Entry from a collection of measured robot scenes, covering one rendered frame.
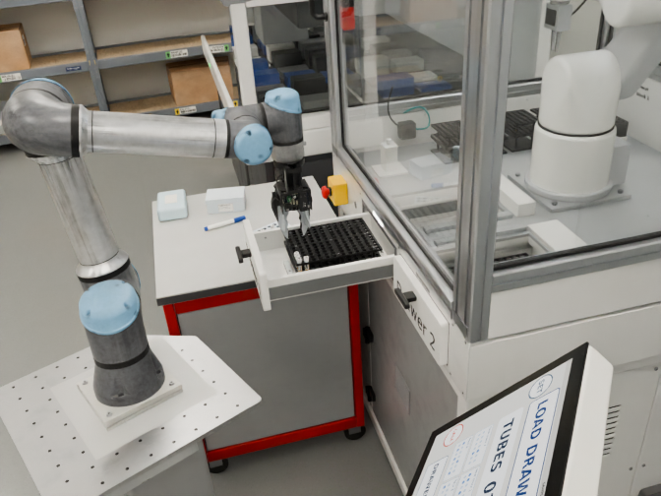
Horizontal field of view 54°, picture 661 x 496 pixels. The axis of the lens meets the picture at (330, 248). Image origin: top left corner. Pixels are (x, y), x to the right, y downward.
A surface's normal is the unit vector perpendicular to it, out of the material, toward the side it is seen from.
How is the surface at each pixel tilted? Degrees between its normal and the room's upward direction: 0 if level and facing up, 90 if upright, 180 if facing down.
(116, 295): 4
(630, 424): 90
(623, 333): 90
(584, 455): 40
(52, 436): 0
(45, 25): 90
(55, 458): 0
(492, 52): 90
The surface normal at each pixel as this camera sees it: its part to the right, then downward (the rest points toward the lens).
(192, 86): 0.33, 0.46
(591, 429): 0.54, -0.55
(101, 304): -0.04, -0.83
